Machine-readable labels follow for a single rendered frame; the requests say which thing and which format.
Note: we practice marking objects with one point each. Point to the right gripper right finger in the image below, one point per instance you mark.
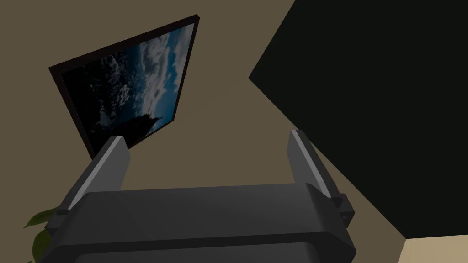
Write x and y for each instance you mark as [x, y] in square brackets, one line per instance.
[306, 164]

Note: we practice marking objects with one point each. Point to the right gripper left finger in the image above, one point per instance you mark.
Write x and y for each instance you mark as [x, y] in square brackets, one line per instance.
[103, 168]

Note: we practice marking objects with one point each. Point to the black framed cloud picture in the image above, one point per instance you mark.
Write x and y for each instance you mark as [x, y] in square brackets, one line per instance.
[128, 86]

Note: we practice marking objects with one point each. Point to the green leafy plant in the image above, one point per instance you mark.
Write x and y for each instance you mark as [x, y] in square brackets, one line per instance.
[41, 231]

